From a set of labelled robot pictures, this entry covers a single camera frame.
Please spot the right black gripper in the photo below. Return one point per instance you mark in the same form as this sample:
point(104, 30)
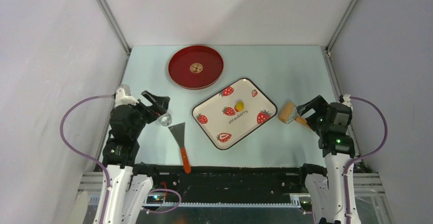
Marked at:
point(319, 105)

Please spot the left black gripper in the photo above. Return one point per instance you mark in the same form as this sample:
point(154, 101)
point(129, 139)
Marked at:
point(159, 105)

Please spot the yellow dough ball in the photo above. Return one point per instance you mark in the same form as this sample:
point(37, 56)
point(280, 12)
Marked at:
point(239, 106)

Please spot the white strawberry print tray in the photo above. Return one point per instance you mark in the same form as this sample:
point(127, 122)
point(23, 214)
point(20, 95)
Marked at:
point(224, 126)

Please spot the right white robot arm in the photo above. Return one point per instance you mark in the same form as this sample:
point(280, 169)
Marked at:
point(331, 188)

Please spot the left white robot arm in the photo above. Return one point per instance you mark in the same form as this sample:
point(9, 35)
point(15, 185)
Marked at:
point(123, 193)

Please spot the round red lacquer tray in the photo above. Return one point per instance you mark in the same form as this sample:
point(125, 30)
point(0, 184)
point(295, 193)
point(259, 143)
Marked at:
point(195, 67)

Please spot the orange handled metal scraper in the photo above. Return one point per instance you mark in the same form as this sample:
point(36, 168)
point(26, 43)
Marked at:
point(178, 132)

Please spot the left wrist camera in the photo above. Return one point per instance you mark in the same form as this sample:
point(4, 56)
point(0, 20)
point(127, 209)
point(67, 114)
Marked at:
point(123, 96)

